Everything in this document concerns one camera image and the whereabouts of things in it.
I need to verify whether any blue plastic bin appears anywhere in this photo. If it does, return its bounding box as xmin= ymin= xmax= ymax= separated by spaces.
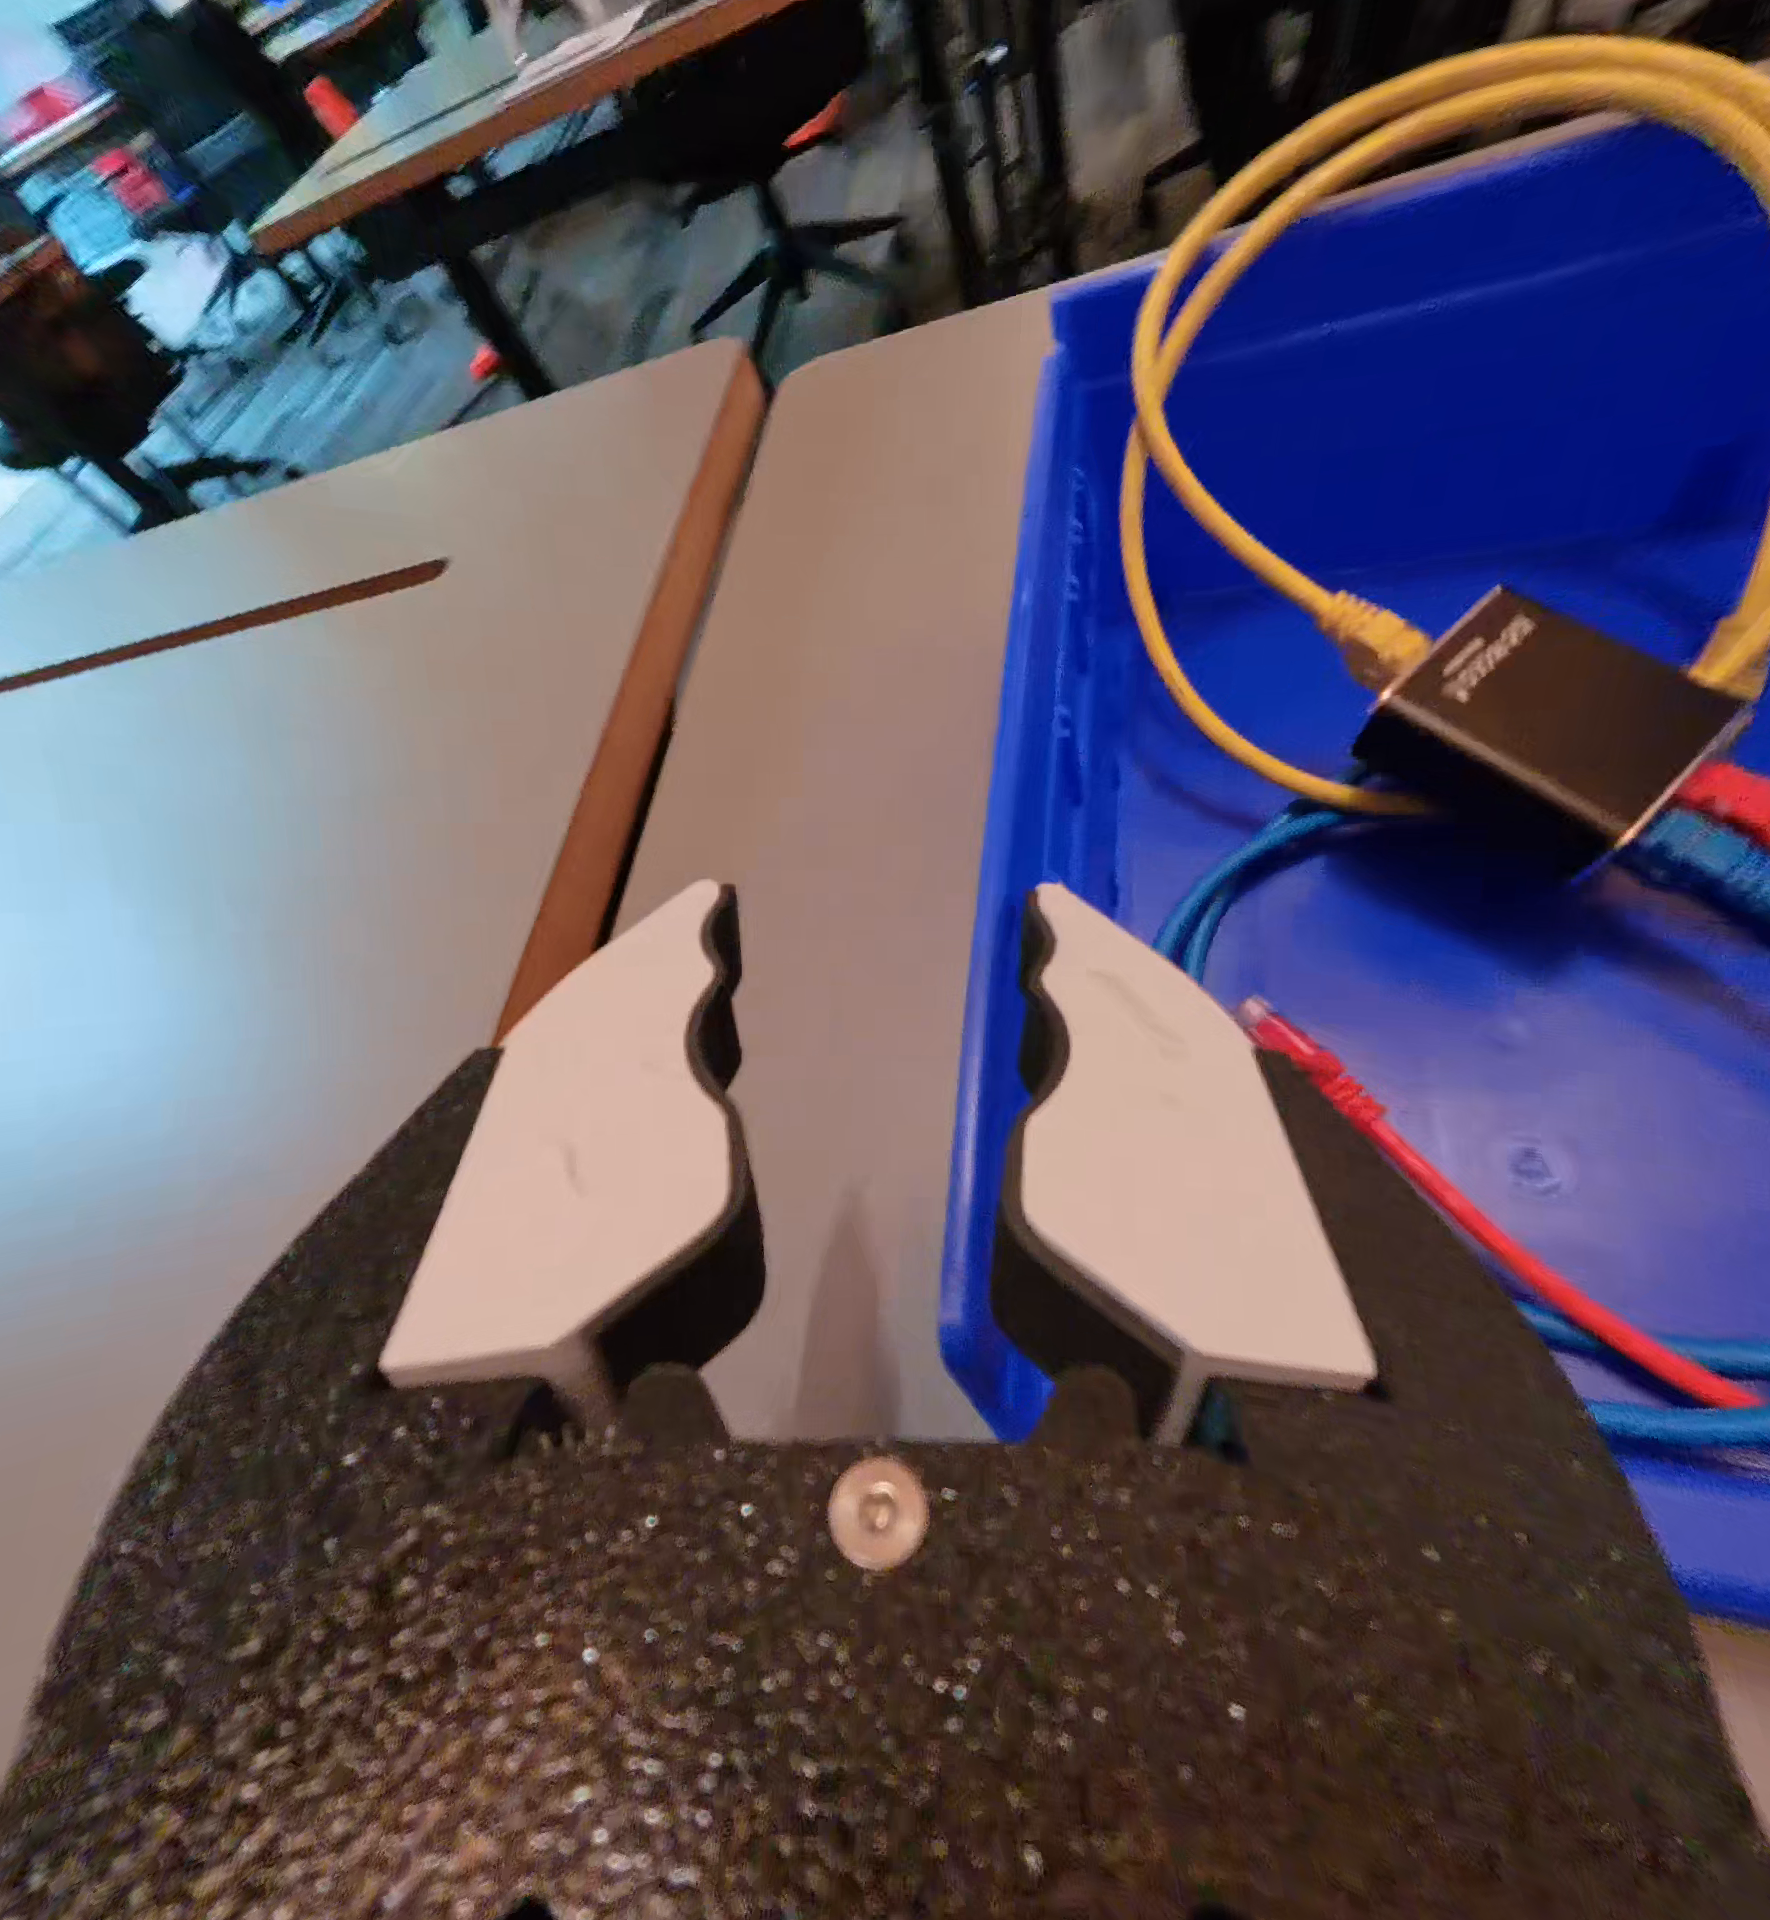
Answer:
xmin=939 ymin=38 xmax=1770 ymax=1646

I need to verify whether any background wooden table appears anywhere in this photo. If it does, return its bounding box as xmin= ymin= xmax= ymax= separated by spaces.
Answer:
xmin=248 ymin=0 xmax=827 ymax=400

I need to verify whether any yellow ethernet cable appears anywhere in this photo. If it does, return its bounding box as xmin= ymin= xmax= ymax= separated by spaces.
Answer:
xmin=1124 ymin=33 xmax=1770 ymax=818

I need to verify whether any red ethernet cable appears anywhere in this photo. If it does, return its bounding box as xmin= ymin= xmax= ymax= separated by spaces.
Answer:
xmin=1236 ymin=766 xmax=1770 ymax=1473

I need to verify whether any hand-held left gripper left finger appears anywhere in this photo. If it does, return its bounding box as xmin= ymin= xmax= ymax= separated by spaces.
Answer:
xmin=375 ymin=878 xmax=766 ymax=1429

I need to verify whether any black network adapter box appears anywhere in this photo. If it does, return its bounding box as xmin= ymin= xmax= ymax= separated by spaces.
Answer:
xmin=1352 ymin=587 xmax=1755 ymax=878

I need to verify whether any adjacent grey desk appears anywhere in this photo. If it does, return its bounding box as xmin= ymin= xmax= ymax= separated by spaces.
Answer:
xmin=0 ymin=335 xmax=766 ymax=1920

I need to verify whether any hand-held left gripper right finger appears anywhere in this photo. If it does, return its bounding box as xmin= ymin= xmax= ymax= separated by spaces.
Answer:
xmin=989 ymin=881 xmax=1382 ymax=1445

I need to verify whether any black office chair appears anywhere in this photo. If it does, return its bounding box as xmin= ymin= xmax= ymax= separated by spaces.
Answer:
xmin=682 ymin=60 xmax=909 ymax=354

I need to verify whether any blue ethernet cable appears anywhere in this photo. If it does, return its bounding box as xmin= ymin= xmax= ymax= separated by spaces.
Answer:
xmin=1157 ymin=818 xmax=1770 ymax=1450

